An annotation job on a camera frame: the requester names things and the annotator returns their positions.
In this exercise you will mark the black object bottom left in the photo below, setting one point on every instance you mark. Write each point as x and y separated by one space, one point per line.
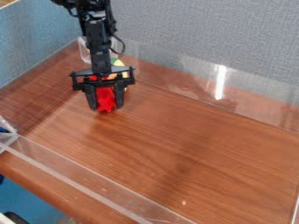
14 217

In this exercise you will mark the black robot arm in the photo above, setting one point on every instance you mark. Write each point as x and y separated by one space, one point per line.
98 25

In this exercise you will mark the clear acrylic wall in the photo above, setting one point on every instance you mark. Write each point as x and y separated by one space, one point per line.
100 188
251 95

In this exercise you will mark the red plastic block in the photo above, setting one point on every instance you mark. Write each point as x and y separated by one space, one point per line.
106 99

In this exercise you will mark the clear acrylic back wall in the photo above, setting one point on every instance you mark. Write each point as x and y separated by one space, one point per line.
251 95

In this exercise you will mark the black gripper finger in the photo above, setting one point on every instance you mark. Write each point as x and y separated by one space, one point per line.
91 97
120 93

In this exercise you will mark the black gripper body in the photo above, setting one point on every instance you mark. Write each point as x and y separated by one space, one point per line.
84 77

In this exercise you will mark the clear acrylic front wall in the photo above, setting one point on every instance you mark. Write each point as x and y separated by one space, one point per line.
100 188

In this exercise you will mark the yellow green toy corn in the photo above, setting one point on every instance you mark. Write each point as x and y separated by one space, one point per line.
118 62

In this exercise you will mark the clear acrylic left bracket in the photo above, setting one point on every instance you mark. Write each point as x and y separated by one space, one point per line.
8 134

